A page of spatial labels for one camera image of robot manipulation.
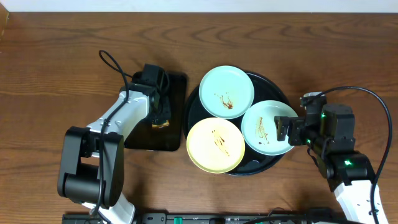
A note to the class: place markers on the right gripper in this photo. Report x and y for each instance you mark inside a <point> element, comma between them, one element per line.
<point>296,125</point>

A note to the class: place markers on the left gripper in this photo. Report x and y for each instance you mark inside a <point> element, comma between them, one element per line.
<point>162,112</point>

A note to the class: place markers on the green yellow sponge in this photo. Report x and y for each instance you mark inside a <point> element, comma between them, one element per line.
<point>156,124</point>

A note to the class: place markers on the light blue plate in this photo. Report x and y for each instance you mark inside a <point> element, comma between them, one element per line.
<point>226,92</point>
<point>259,129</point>

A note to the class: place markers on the yellow plate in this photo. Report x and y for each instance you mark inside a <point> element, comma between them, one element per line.
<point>215,145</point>

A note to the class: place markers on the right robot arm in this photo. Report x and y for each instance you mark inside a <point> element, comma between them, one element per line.
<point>329,134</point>

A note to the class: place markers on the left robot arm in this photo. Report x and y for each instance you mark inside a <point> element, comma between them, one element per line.
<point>92,164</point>

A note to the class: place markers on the black rectangular tray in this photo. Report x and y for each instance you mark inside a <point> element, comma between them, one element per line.
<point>144,136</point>

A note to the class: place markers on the light blue plate top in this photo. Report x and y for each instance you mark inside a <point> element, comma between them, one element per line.
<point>226,92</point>

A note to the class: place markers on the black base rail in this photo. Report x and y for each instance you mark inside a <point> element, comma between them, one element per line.
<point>162,218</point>

